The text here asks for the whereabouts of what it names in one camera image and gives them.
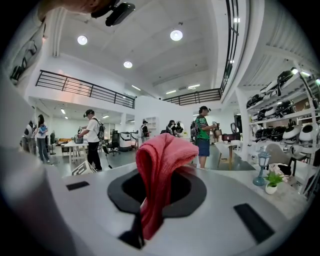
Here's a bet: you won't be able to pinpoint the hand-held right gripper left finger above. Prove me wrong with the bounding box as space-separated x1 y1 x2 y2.
107 169 145 214

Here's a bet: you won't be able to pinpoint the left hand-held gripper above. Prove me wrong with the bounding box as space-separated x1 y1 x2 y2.
71 160 98 177

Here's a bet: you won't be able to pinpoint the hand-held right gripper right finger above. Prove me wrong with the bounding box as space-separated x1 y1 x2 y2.
161 171 208 219

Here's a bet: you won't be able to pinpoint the red cloth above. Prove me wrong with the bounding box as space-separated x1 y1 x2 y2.
135 133 200 241

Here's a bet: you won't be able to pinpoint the white work table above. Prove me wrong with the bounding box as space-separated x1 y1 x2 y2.
63 140 90 164

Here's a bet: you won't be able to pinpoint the black office chair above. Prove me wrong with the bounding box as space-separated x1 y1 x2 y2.
106 130 122 157

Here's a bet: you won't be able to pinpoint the white wheeled robot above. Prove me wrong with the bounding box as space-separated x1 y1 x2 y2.
118 130 139 153

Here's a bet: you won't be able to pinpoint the white table wooden legs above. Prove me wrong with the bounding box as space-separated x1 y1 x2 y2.
214 140 244 171

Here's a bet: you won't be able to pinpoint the blue lantern lamp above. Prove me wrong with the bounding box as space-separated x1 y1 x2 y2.
252 149 272 187

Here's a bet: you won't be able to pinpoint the small potted green plant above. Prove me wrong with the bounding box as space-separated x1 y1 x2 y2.
263 170 285 196

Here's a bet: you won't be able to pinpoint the black balcony railing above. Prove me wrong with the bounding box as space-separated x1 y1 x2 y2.
35 69 136 110
162 0 241 106

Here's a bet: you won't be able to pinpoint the grey shell chair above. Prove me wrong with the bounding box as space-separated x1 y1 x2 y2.
265 143 299 177

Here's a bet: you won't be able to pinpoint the rows of black white helmets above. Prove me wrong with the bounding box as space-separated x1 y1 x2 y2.
246 69 316 156

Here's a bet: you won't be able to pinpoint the person's white printed shirt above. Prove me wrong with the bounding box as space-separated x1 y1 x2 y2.
0 7 50 151

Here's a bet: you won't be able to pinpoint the white metal shelf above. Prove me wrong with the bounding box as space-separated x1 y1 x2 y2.
245 66 320 197

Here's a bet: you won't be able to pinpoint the black head-worn camera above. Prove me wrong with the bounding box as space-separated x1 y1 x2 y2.
90 0 136 27

